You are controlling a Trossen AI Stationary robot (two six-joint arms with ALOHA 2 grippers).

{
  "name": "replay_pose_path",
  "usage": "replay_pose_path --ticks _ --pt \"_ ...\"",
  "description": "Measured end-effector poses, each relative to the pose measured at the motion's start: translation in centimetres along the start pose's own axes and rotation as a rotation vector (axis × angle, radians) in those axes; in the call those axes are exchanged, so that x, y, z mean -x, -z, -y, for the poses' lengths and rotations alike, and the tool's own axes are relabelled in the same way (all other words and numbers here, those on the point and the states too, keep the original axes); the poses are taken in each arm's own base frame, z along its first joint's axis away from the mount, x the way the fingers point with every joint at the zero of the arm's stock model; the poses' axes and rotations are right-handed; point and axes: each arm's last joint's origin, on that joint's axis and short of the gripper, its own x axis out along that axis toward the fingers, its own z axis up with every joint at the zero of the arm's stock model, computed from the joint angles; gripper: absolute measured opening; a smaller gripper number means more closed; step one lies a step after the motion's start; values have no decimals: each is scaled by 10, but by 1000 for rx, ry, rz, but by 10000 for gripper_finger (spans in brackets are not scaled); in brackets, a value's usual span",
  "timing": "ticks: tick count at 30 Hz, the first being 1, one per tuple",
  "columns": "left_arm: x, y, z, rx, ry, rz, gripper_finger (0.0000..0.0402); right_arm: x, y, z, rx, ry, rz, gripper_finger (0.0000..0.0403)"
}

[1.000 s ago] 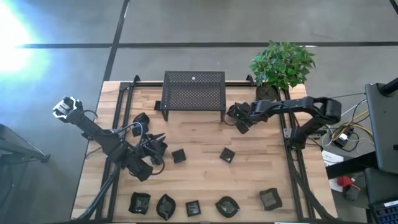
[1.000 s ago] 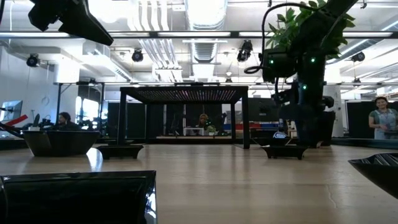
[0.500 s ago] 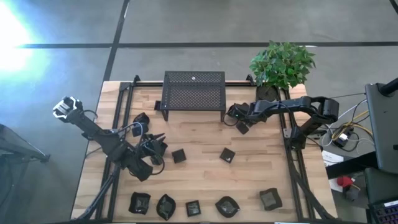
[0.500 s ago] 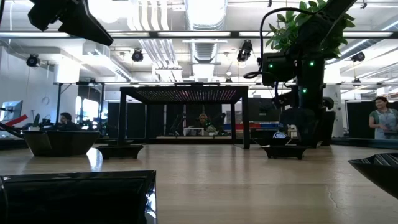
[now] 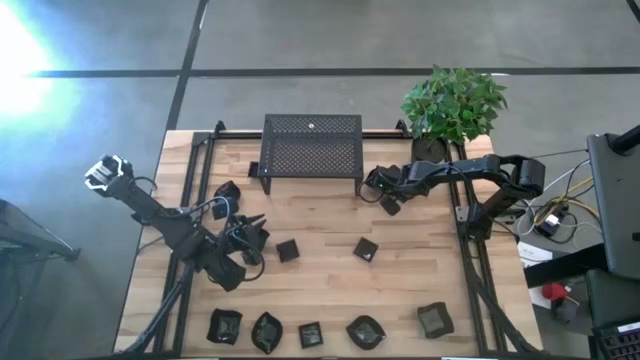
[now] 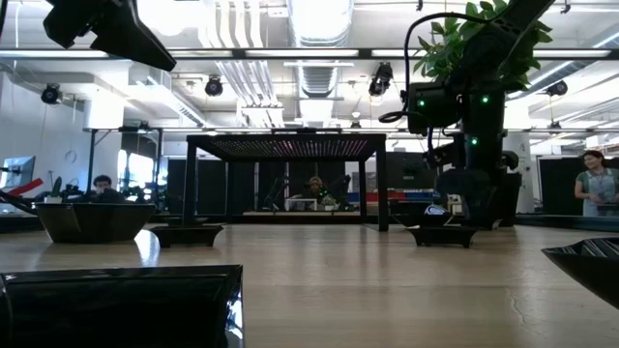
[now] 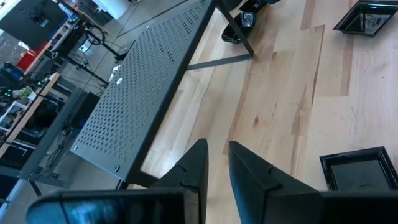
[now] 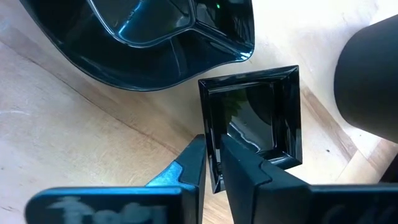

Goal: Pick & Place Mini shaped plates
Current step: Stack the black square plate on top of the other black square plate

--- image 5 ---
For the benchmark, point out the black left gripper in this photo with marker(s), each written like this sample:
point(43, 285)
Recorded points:
point(245, 237)

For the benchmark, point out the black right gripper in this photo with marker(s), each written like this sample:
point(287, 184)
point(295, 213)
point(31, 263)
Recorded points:
point(382, 185)

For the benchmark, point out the black rounded square mini plate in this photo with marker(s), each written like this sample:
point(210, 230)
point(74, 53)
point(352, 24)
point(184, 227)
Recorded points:
point(224, 326)
point(435, 320)
point(263, 237)

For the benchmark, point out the black leaf-shaped mini plate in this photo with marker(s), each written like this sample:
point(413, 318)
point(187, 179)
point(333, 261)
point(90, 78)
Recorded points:
point(266, 332)

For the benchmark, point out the black small square mini plate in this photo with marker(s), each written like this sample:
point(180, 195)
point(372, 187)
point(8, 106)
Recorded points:
point(287, 250)
point(310, 334)
point(253, 169)
point(365, 248)

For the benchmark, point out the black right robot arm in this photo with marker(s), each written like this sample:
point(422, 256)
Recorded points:
point(475, 172)

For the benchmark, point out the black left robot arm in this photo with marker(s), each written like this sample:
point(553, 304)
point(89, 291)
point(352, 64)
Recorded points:
point(170, 225)

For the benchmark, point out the black plant pot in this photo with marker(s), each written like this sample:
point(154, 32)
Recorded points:
point(429, 150)

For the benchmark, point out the black perforated metal stand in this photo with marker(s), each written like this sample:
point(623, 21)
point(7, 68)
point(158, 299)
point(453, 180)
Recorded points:
point(310, 145)

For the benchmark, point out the green leafy plant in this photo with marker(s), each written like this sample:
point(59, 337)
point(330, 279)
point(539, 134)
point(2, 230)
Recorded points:
point(452, 102)

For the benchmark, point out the black crumpled packet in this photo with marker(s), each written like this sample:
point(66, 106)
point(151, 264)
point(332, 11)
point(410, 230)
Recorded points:
point(366, 332)

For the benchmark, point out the white paper sheet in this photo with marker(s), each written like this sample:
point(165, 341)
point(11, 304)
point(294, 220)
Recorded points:
point(535, 252)

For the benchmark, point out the black power adapter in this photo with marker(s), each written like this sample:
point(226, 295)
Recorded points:
point(550, 224)

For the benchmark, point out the red object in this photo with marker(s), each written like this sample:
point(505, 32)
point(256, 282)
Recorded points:
point(554, 291)

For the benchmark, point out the grey side table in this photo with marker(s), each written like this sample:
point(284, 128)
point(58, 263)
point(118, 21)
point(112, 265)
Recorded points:
point(30, 235)

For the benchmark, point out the grey equipment cabinet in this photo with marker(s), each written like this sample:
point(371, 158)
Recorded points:
point(617, 210)

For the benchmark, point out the black pole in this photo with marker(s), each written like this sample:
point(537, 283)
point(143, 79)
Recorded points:
point(625, 141)

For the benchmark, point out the dark seat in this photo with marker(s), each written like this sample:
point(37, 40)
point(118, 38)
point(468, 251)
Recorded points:
point(612, 297)

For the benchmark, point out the black keyboard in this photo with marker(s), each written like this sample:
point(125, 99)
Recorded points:
point(617, 342)

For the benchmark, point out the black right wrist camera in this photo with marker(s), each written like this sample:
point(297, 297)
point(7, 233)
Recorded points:
point(390, 205)

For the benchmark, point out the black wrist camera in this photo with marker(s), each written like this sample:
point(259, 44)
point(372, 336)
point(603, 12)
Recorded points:
point(390, 205)
point(225, 209)

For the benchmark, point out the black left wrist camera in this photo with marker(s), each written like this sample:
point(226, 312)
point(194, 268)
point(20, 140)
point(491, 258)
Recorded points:
point(225, 209)

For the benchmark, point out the black aluminium table frame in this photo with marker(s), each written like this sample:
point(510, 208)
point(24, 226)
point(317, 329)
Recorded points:
point(240, 135)

